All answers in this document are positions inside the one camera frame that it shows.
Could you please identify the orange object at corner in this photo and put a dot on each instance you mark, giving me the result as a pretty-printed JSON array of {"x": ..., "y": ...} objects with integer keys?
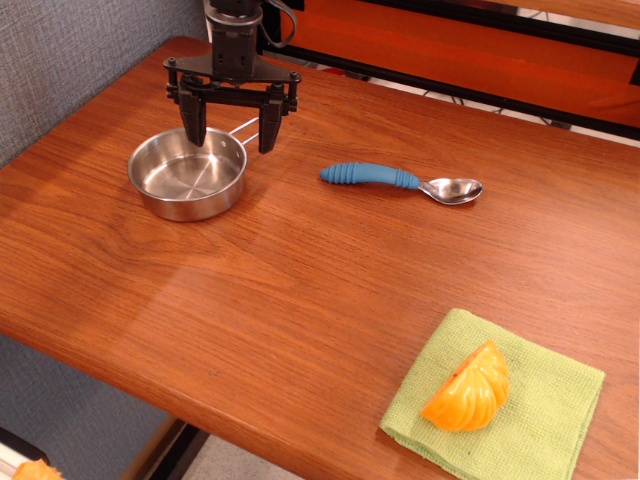
[{"x": 36, "y": 470}]

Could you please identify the green folded cloth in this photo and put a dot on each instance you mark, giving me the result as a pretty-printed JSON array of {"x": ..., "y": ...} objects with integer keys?
[{"x": 537, "y": 434}]

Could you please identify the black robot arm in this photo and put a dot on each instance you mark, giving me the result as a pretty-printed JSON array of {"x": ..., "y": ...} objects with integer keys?
[{"x": 242, "y": 9}]

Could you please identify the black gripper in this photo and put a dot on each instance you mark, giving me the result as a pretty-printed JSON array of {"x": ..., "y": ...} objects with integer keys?
[{"x": 234, "y": 74}]

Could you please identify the blue handled metal spoon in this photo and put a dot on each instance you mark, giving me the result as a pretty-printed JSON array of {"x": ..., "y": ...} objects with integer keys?
[{"x": 446, "y": 191}]

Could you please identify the silver steel pan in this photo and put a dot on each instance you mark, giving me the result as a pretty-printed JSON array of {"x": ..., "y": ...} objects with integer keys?
[{"x": 179, "y": 181}]

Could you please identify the orange plastic fruit slice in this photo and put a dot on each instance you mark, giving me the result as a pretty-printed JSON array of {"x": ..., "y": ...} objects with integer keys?
[{"x": 470, "y": 398}]

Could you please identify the orange panel black frame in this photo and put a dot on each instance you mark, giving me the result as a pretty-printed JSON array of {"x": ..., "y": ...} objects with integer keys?
[{"x": 575, "y": 62}]

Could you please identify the wooden table leg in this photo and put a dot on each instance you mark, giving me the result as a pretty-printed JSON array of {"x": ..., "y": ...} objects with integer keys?
[{"x": 169, "y": 453}]

